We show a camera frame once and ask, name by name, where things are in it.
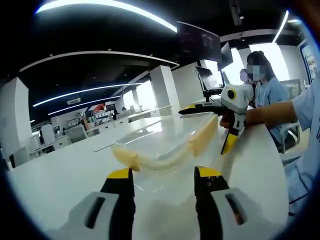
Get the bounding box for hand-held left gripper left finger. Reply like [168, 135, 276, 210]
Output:
[68, 166, 138, 240]

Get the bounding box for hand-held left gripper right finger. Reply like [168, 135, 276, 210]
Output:
[193, 164, 260, 240]

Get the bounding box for clear plastic bag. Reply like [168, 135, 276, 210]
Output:
[110, 111, 221, 201]

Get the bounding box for person's right hand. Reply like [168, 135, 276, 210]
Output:
[219, 111, 235, 130]

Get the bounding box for white square pillar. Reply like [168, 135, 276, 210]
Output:
[149, 65, 181, 117]
[0, 77, 34, 162]

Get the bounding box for small black monitor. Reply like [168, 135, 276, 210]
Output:
[219, 41, 234, 70]

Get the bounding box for grey office chair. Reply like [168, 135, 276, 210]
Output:
[276, 121, 301, 154]

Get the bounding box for large black monitor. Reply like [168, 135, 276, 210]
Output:
[176, 20, 223, 63]

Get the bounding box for row of white desks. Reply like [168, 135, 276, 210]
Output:
[86, 104, 173, 137]

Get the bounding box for operator in light-blue shirt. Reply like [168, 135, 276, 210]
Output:
[282, 82, 320, 216]

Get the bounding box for short ceiling light strip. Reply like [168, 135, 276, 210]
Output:
[272, 9, 290, 42]

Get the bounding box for white tall appliance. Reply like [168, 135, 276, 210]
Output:
[39, 124, 56, 146]

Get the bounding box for thin ceiling light strip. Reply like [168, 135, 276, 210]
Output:
[48, 96, 123, 116]
[32, 83, 143, 107]

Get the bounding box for long curved ceiling light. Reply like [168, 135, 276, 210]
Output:
[34, 0, 178, 33]

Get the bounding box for wall display board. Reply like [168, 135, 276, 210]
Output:
[301, 44, 319, 85]

